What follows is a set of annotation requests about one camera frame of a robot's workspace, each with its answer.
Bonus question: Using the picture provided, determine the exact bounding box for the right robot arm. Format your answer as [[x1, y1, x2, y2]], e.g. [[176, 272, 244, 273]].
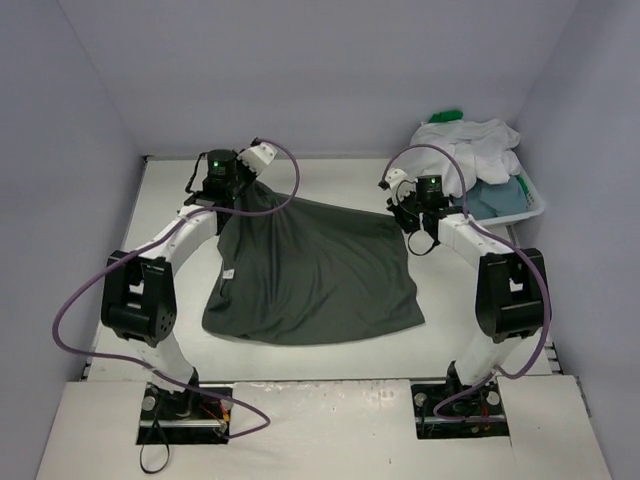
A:
[[379, 169, 550, 412]]

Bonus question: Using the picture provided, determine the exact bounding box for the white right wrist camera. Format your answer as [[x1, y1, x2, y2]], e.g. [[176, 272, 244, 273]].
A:
[[378, 168, 416, 205]]

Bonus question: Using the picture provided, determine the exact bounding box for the white t-shirt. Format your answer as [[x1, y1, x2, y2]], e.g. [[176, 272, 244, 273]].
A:
[[398, 119, 521, 198]]

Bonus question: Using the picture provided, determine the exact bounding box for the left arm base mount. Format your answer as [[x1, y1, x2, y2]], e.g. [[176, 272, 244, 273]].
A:
[[136, 383, 232, 446]]

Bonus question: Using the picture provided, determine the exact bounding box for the dark grey t-shirt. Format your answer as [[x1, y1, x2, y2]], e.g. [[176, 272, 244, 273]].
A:
[[201, 182, 425, 346]]

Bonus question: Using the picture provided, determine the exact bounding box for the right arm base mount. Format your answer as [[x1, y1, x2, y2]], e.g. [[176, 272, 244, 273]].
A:
[[411, 380, 510, 440]]

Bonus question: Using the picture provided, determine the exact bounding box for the white plastic laundry basket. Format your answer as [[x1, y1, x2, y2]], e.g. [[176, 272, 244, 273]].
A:
[[466, 172, 545, 226]]

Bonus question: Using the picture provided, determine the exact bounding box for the light blue t-shirt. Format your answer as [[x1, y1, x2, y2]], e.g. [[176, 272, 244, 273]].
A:
[[467, 177, 528, 220]]

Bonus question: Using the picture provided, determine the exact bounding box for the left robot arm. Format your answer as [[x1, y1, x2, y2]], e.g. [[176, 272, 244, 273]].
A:
[[101, 142, 277, 420]]

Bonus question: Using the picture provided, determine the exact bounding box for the black loop cable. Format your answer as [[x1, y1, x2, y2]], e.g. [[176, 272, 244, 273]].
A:
[[139, 419, 172, 475]]

